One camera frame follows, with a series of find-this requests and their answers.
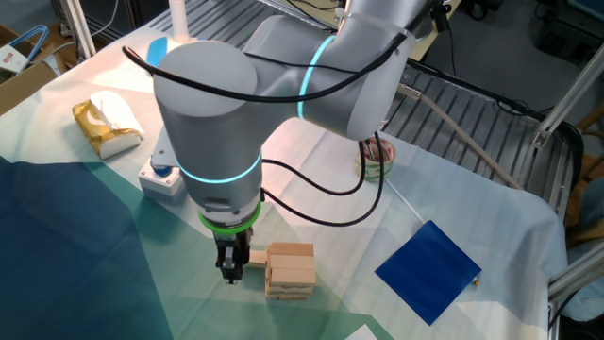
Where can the teal white tablecloth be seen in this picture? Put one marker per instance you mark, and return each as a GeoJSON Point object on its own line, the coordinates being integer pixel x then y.
{"type": "Point", "coordinates": [71, 236]}

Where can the black pen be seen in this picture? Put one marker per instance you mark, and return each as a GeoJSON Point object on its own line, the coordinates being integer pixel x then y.
{"type": "Point", "coordinates": [371, 151]}

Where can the white green button box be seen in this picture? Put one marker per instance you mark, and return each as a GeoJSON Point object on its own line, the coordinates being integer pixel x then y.
{"type": "Point", "coordinates": [156, 189]}

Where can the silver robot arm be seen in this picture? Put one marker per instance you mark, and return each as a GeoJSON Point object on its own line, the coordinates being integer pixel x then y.
{"type": "Point", "coordinates": [212, 118]}

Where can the blue white desk lamp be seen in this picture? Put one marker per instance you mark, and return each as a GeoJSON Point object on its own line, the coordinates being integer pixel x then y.
{"type": "Point", "coordinates": [179, 19]}

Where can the brown cardboard box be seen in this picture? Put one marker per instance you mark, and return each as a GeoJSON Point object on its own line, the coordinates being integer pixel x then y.
{"type": "Point", "coordinates": [23, 85]}

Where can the gold tissue pack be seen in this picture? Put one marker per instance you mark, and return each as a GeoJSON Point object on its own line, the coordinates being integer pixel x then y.
{"type": "Point", "coordinates": [108, 137]}

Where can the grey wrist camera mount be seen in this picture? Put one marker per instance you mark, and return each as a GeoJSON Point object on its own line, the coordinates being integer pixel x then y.
{"type": "Point", "coordinates": [162, 156]}

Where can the thin white stick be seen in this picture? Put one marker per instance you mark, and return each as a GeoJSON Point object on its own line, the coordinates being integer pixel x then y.
{"type": "Point", "coordinates": [405, 200]}

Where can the wooden Jenga tower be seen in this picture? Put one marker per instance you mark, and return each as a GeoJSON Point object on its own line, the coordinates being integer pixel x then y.
{"type": "Point", "coordinates": [290, 274]}

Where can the blue square sheet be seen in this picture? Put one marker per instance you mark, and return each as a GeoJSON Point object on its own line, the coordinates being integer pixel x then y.
{"type": "Point", "coordinates": [427, 274]}

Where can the patterned cup with pen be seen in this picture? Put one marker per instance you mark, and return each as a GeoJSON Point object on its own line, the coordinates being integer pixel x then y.
{"type": "Point", "coordinates": [389, 163]}

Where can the aluminium frame post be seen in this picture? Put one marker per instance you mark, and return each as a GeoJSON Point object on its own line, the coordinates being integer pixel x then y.
{"type": "Point", "coordinates": [566, 99]}
{"type": "Point", "coordinates": [575, 274]}
{"type": "Point", "coordinates": [80, 28]}

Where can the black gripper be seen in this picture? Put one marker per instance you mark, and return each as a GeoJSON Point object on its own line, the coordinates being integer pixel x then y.
{"type": "Point", "coordinates": [233, 241]}

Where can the protruding wooden Jenga block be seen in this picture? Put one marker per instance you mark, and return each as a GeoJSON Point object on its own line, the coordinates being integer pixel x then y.
{"type": "Point", "coordinates": [257, 259]}

